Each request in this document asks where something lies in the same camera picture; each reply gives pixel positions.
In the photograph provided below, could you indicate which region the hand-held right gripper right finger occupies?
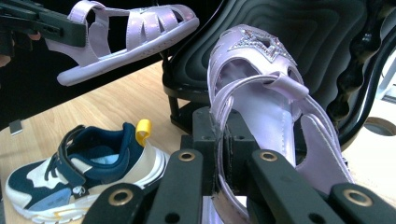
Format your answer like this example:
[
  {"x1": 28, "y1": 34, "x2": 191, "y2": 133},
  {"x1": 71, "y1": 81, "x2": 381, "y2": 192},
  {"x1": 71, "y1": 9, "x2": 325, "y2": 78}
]
[{"x1": 223, "y1": 111, "x2": 260, "y2": 193}]

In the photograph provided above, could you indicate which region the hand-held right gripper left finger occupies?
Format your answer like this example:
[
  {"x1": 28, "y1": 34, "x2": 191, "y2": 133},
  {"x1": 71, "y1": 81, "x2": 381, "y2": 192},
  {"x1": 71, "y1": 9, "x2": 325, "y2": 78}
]
[{"x1": 180, "y1": 106, "x2": 225, "y2": 198}]

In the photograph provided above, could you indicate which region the lilac sandal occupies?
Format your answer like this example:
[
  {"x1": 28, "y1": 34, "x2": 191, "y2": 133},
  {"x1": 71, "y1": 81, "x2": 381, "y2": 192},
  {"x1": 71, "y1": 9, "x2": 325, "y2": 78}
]
[
  {"x1": 45, "y1": 0, "x2": 201, "y2": 88},
  {"x1": 206, "y1": 23, "x2": 357, "y2": 224}
]

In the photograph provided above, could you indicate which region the navy and white sneaker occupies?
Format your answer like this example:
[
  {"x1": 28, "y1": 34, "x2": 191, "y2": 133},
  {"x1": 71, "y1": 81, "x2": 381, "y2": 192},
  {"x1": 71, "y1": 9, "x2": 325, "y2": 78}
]
[{"x1": 4, "y1": 119, "x2": 171, "y2": 224}]

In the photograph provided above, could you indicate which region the red and black shoe rack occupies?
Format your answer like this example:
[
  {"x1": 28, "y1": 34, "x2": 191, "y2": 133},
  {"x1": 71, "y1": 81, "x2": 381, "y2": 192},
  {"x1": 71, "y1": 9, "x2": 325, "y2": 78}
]
[{"x1": 161, "y1": 0, "x2": 396, "y2": 151}]

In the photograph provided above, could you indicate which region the small grey metal block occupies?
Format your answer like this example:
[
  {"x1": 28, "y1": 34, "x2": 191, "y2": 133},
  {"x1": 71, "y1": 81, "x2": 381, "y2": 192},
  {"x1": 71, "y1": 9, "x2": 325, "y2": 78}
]
[{"x1": 8, "y1": 119, "x2": 24, "y2": 136}]

